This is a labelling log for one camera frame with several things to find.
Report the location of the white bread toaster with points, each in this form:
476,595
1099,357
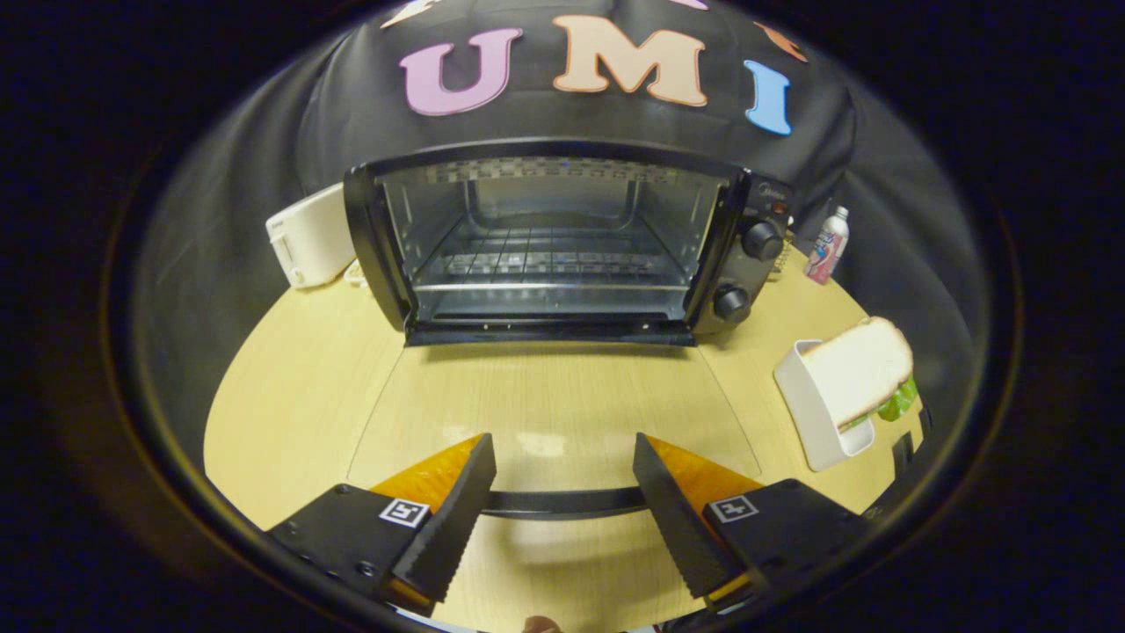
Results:
312,233

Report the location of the black toaster oven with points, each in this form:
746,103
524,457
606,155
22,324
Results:
747,255

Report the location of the white pink spray bottle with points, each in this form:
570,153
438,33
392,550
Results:
826,246

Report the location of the black table edge clamp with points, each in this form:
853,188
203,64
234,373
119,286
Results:
903,455

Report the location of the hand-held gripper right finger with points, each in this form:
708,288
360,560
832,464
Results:
677,519

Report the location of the lettuce bread sandwich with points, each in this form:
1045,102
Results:
857,369

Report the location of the white rectangular plastic tray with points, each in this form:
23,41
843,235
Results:
813,418

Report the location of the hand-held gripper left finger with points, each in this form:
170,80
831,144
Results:
453,519

